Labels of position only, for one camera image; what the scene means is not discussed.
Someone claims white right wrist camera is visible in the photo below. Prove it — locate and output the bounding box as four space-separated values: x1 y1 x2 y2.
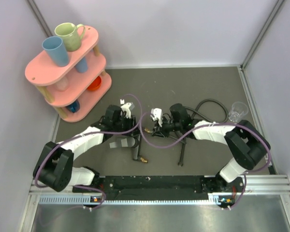
150 108 162 127

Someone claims black fitting with brass connectors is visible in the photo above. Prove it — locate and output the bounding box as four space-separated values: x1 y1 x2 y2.
109 128 148 163

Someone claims blue plastic tumbler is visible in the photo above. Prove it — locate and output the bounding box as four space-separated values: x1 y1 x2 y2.
42 36 70 67

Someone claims grey slotted cable duct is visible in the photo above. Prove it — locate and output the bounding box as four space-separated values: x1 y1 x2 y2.
38 193 221 205

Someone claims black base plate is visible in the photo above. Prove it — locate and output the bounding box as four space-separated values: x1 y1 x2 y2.
72 175 232 201

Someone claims dark blue cup bottom shelf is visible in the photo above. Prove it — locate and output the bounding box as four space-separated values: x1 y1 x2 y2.
66 100 80 113

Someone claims pink three-tier shelf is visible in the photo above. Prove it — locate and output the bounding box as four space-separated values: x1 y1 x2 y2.
25 26 112 122

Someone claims small blue cup middle shelf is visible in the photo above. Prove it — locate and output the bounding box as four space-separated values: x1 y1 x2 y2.
75 57 88 73

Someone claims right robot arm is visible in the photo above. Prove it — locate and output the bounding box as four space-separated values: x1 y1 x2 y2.
150 103 271 191

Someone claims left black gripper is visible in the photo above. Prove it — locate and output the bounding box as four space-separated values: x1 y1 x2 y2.
113 114 142 137

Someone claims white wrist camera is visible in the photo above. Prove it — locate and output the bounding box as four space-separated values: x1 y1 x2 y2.
150 108 162 127
120 99 135 119

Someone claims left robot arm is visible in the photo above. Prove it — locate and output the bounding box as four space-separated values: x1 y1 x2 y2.
33 102 140 192

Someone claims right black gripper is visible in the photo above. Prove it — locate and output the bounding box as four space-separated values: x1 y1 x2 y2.
151 116 182 138

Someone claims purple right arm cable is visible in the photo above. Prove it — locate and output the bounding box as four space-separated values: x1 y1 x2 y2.
139 113 272 211

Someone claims black rubber hose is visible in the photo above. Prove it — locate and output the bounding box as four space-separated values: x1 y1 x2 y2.
149 98 229 167

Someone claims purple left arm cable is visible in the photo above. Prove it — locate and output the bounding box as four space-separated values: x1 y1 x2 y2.
34 93 143 211

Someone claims orange bowl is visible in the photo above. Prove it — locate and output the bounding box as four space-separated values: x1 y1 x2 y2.
87 76 102 91

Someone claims translucent pink cup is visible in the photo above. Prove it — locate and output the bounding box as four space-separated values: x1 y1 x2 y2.
55 76 69 91

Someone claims green ceramic mug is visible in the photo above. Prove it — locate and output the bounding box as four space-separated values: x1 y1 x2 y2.
54 23 86 52

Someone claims clear plastic cup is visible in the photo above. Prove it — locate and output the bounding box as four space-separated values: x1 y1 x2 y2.
229 101 249 123

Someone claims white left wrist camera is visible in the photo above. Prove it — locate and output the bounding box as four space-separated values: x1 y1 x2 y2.
120 99 135 119

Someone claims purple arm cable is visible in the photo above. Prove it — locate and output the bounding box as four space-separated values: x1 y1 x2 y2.
34 93 143 211
139 113 272 211

